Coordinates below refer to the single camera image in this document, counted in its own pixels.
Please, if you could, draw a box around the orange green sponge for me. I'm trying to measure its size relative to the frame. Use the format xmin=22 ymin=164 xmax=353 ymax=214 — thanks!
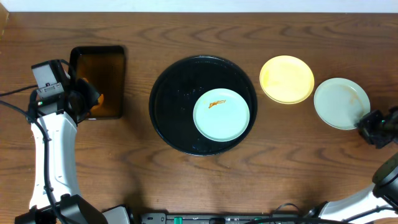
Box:
xmin=78 ymin=78 xmax=104 ymax=112

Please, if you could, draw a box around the green plate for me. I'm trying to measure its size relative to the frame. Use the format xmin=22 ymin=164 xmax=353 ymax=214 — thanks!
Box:
xmin=313 ymin=78 xmax=371 ymax=130
xmin=193 ymin=88 xmax=251 ymax=142

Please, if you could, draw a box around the yellow plate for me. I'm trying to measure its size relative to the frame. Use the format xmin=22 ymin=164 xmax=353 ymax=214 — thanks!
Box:
xmin=259 ymin=55 xmax=315 ymax=105

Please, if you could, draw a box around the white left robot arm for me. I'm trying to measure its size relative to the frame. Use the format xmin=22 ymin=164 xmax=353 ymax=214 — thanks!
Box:
xmin=15 ymin=78 xmax=108 ymax=223

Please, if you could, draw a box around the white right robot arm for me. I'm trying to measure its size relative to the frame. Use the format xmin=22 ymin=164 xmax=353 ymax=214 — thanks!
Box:
xmin=306 ymin=106 xmax=397 ymax=223

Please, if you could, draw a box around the round black tray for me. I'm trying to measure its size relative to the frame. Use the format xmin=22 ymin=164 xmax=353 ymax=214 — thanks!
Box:
xmin=149 ymin=55 xmax=257 ymax=156

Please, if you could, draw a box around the black rectangular water basin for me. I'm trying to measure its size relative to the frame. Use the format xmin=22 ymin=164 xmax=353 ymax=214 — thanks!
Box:
xmin=69 ymin=45 xmax=126 ymax=120

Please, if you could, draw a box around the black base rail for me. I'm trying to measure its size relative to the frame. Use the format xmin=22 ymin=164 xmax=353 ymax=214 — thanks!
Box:
xmin=105 ymin=203 xmax=374 ymax=224

